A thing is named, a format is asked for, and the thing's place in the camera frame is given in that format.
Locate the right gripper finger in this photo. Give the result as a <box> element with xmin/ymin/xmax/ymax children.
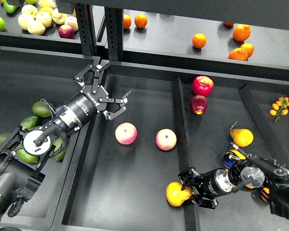
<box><xmin>178</xmin><ymin>167</ymin><xmax>200</xmax><ymax>190</ymax></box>
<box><xmin>195</xmin><ymin>197</ymin><xmax>218</xmax><ymax>208</ymax></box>

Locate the black left tray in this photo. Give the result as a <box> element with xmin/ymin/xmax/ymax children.
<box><xmin>0</xmin><ymin>46</ymin><xmax>100</xmax><ymax>231</ymax></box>

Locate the bright red apple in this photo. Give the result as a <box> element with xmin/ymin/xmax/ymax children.
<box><xmin>192</xmin><ymin>76</ymin><xmax>214</xmax><ymax>97</ymax></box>

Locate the pink apple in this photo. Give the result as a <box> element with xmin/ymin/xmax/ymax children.
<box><xmin>156</xmin><ymin>128</ymin><xmax>177</xmax><ymax>151</ymax></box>
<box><xmin>115</xmin><ymin>123</ymin><xmax>138</xmax><ymax>145</ymax></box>

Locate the pale yellow pear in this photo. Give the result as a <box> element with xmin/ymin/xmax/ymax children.
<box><xmin>27</xmin><ymin>20</ymin><xmax>46</xmax><ymax>35</ymax></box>

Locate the black tray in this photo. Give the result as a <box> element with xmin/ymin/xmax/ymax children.
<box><xmin>0</xmin><ymin>46</ymin><xmax>100</xmax><ymax>231</ymax></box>
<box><xmin>52</xmin><ymin>63</ymin><xmax>289</xmax><ymax>231</ymax></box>

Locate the small right shelf orange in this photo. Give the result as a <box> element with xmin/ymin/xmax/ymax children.
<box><xmin>240</xmin><ymin>43</ymin><xmax>254</xmax><ymax>57</ymax></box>

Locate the black shelf post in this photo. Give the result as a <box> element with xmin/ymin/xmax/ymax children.
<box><xmin>75</xmin><ymin>3</ymin><xmax>97</xmax><ymax>56</ymax></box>
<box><xmin>104</xmin><ymin>7</ymin><xmax>123</xmax><ymax>61</ymax></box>

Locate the middle yellow pear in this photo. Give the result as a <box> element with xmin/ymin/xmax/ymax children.
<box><xmin>229</xmin><ymin>149</ymin><xmax>246</xmax><ymax>160</ymax></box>

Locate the yellow pear with brown spot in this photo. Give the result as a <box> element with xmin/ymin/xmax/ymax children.
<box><xmin>166</xmin><ymin>182</ymin><xmax>193</xmax><ymax>207</ymax></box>

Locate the left shelf orange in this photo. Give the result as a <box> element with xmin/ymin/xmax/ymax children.
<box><xmin>123</xmin><ymin>14</ymin><xmax>131</xmax><ymax>30</ymax></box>

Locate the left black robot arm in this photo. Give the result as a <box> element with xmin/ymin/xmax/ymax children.
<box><xmin>0</xmin><ymin>62</ymin><xmax>129</xmax><ymax>231</ymax></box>

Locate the large right shelf orange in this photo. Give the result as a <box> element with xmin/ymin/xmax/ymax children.
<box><xmin>233</xmin><ymin>24</ymin><xmax>251</xmax><ymax>42</ymax></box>

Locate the black shelf post left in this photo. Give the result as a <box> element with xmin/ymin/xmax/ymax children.
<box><xmin>75</xmin><ymin>3</ymin><xmax>97</xmax><ymax>56</ymax></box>

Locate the black shelf post right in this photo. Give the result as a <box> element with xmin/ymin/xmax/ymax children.
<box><xmin>104</xmin><ymin>7</ymin><xmax>123</xmax><ymax>61</ymax></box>

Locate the dark red shelf apple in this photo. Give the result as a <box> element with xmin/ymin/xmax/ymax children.
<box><xmin>58</xmin><ymin>24</ymin><xmax>75</xmax><ymax>39</ymax></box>

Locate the black centre tray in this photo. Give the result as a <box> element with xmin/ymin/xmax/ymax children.
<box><xmin>52</xmin><ymin>63</ymin><xmax>289</xmax><ymax>231</ymax></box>

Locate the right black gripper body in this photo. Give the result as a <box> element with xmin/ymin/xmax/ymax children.
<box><xmin>191</xmin><ymin>168</ymin><xmax>233</xmax><ymax>202</ymax></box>

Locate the orange cherry tomato bunch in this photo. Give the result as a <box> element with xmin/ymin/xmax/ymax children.
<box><xmin>269</xmin><ymin>97</ymin><xmax>289</xmax><ymax>123</ymax></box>

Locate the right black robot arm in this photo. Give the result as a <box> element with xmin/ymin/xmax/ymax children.
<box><xmin>178</xmin><ymin>142</ymin><xmax>289</xmax><ymax>219</ymax></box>

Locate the front right shelf orange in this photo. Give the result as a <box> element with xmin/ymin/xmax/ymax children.
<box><xmin>228</xmin><ymin>48</ymin><xmax>248</xmax><ymax>61</ymax></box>

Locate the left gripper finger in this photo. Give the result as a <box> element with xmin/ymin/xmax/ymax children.
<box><xmin>73</xmin><ymin>62</ymin><xmax>111</xmax><ymax>94</ymax></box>
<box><xmin>98</xmin><ymin>90</ymin><xmax>132</xmax><ymax>120</ymax></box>

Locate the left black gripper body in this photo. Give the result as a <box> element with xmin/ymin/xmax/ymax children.
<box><xmin>64</xmin><ymin>84</ymin><xmax>108</xmax><ymax>125</ymax></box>

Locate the right pink apple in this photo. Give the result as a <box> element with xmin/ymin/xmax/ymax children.
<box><xmin>156</xmin><ymin>128</ymin><xmax>177</xmax><ymax>151</ymax></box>

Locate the left pink apple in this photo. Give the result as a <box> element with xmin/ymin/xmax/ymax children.
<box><xmin>115</xmin><ymin>123</ymin><xmax>138</xmax><ymax>145</ymax></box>

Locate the upper yellow pear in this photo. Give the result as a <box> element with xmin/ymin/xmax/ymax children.
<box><xmin>229</xmin><ymin>121</ymin><xmax>254</xmax><ymax>147</ymax></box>

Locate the centre shelf orange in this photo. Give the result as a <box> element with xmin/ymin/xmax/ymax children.
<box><xmin>192</xmin><ymin>33</ymin><xmax>207</xmax><ymax>49</ymax></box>

